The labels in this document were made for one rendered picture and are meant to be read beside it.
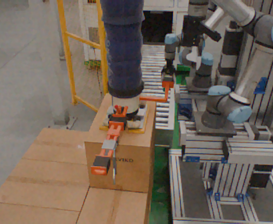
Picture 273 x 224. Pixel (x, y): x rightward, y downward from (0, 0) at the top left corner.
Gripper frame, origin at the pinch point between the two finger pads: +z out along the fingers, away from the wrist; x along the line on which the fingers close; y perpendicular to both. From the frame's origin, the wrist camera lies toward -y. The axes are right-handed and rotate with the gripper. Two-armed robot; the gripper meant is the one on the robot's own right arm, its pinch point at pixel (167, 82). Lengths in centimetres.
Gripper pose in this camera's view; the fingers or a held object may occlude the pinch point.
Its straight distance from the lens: 202.5
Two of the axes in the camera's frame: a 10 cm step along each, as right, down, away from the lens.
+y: -1.5, 5.5, -8.3
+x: 9.9, 0.7, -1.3
